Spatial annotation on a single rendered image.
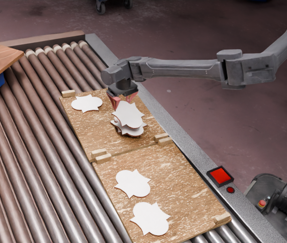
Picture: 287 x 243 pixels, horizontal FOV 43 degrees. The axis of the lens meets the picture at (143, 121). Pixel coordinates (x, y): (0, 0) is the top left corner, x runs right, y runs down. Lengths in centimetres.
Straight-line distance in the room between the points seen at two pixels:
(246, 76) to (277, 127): 232
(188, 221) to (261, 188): 123
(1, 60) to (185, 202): 101
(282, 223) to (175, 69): 137
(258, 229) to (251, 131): 193
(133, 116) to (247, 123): 195
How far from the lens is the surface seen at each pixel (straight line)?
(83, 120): 154
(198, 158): 148
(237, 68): 105
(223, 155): 288
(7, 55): 177
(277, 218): 230
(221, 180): 141
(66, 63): 193
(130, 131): 145
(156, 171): 136
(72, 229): 122
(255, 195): 238
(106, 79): 130
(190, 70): 113
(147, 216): 123
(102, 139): 146
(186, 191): 133
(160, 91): 337
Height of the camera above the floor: 195
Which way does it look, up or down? 40 degrees down
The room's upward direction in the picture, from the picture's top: 9 degrees clockwise
